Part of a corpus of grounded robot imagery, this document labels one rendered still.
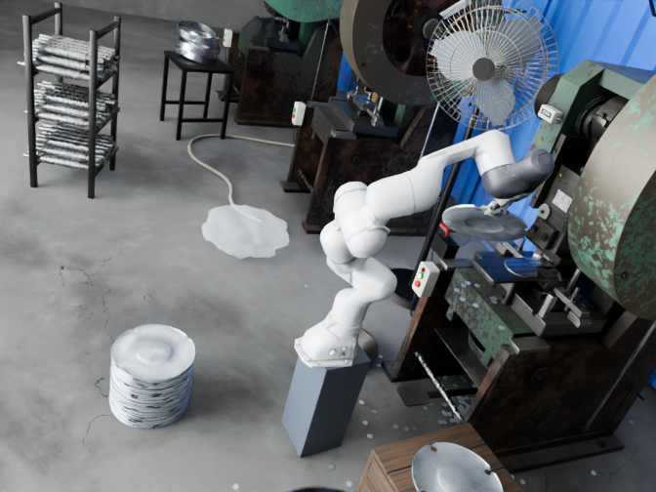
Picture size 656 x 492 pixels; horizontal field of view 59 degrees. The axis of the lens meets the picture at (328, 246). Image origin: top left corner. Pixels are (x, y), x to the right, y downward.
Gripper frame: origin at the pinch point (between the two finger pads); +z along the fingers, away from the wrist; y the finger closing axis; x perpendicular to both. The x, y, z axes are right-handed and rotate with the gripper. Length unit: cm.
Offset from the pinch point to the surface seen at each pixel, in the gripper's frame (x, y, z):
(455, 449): -10, -75, 24
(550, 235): -25.3, 2.7, 15.7
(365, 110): 50, 100, 142
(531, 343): -28.1, -34.2, 22.7
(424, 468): 0, -83, 16
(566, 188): -25.4, 17.9, 8.4
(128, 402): 101, -90, 44
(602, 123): -25.4, 33.0, -11.5
